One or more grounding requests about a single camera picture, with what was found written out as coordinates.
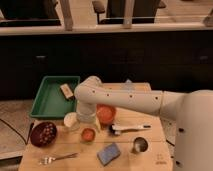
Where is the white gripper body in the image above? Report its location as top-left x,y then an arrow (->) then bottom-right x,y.
77,113 -> 96,123

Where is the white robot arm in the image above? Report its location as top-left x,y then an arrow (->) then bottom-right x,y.
74,76 -> 213,171

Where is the green plastic cup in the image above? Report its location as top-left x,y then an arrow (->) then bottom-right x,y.
81,128 -> 96,142

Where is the steel metal cup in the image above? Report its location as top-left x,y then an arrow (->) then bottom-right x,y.
133,137 -> 148,153

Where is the white plastic container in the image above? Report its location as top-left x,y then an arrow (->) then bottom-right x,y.
64,112 -> 80,131

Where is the orange plastic bowl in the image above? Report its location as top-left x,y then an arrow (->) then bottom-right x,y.
96,104 -> 116,125

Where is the tan wooden block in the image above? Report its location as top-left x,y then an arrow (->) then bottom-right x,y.
60,84 -> 74,100

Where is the green plastic tray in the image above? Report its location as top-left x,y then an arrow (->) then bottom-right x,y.
30,76 -> 80,119

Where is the dark red patterned bowl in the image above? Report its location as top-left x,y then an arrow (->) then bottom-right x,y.
30,122 -> 57,147

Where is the blue sponge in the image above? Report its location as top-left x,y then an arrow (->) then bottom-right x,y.
97,143 -> 121,166

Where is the clear plastic bottle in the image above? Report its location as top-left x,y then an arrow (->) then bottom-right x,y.
121,79 -> 134,89

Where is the silver metal fork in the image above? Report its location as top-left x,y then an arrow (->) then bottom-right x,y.
38,153 -> 78,165

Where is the black office chair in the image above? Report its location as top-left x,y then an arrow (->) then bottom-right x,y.
92,0 -> 166,25

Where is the black cable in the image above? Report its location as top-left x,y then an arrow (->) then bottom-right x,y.
0,118 -> 35,146

